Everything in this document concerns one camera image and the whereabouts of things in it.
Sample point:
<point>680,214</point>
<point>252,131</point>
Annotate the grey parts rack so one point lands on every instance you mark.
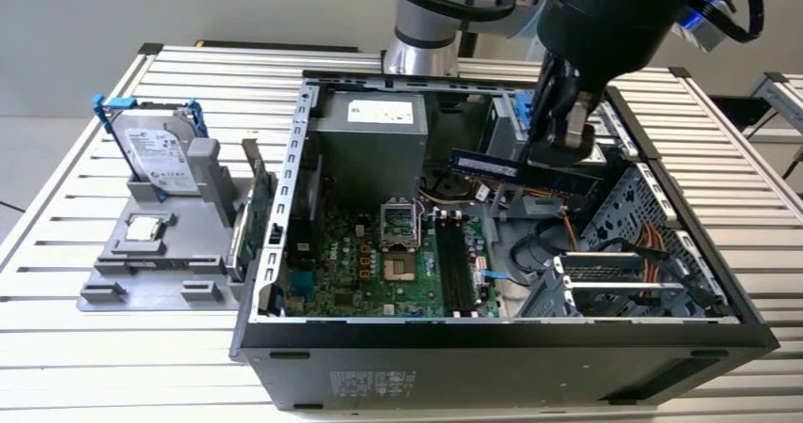
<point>188,225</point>

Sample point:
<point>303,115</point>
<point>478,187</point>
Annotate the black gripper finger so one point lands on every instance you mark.
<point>548,103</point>
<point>558,150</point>

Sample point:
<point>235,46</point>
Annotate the grey disk bay bracket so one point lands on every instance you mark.
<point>546,296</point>

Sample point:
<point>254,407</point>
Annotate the CPU socket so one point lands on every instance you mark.
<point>402,268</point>

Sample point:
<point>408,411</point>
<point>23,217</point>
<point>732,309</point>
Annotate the black round fan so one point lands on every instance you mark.
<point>448,188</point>

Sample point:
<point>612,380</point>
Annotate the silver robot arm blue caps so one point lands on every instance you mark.
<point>420,33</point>

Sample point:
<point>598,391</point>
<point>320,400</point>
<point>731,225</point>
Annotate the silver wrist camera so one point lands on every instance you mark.
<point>706,33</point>

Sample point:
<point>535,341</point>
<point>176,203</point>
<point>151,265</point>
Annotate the green graphics card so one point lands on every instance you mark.
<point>254,225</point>

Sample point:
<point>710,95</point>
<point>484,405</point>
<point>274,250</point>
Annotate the green motherboard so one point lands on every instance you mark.
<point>342,272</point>

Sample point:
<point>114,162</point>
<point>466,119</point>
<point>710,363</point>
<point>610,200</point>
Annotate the blue drive latch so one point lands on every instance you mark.
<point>523,113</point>

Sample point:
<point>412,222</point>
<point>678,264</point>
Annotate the black PC case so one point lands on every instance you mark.
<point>439,371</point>

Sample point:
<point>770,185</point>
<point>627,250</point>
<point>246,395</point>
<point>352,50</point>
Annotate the hard disk in blue carrier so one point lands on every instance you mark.
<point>154,155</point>

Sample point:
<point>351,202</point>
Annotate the grey power supply unit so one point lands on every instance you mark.
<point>370,160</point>

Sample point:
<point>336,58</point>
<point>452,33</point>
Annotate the silver CPU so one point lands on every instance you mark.
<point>146,228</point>

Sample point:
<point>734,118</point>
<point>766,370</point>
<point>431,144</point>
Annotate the black RAM slot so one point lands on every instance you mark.
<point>463,263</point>
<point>447,263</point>

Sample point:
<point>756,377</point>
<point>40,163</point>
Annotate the metal slat side table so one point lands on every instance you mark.
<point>784,91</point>

